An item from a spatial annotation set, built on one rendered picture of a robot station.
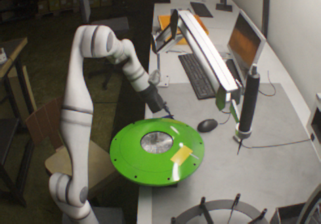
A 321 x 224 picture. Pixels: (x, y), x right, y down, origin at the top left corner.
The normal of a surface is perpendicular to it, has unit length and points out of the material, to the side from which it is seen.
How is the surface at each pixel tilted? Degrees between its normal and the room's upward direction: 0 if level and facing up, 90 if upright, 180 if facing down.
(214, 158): 0
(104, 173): 0
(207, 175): 0
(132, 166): 23
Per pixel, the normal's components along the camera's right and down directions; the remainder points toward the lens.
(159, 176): -0.01, -0.49
